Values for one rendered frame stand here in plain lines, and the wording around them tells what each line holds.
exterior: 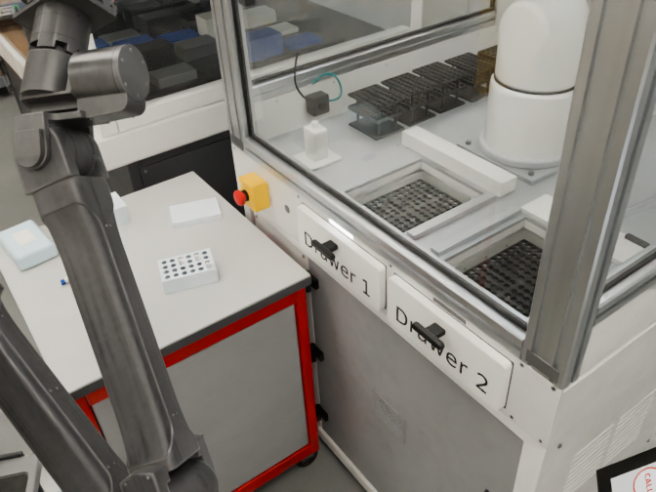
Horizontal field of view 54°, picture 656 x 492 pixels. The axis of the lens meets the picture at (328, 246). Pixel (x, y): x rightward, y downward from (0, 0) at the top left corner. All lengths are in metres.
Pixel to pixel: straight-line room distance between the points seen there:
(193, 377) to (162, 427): 0.82
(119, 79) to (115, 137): 1.24
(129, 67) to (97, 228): 0.16
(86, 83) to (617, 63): 0.55
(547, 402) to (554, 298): 0.20
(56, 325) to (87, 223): 0.84
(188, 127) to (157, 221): 0.36
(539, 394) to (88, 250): 0.71
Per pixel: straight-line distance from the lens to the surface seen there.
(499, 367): 1.07
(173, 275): 1.49
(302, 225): 1.42
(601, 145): 0.80
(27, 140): 0.70
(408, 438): 1.54
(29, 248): 1.70
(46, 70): 0.72
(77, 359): 1.41
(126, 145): 1.93
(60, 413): 0.76
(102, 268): 0.68
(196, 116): 1.98
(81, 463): 0.75
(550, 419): 1.09
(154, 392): 0.68
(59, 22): 0.75
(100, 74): 0.68
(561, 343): 0.98
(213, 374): 1.52
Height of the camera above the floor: 1.70
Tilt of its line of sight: 37 degrees down
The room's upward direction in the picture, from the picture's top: 3 degrees counter-clockwise
